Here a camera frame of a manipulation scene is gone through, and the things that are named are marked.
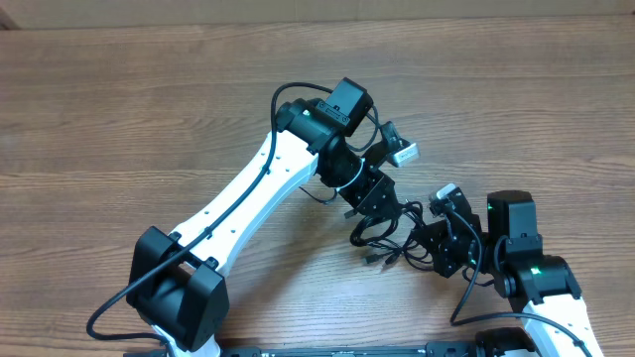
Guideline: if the black USB-A cable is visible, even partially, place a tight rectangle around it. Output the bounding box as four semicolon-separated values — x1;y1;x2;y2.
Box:
349;200;436;272

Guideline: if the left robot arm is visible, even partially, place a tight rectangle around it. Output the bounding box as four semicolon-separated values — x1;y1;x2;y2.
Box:
126;78;407;356

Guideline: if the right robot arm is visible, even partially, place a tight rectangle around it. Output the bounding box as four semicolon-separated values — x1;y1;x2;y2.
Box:
410;183;602;356

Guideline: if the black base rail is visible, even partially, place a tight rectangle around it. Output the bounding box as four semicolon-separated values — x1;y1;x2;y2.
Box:
123;326;542;357

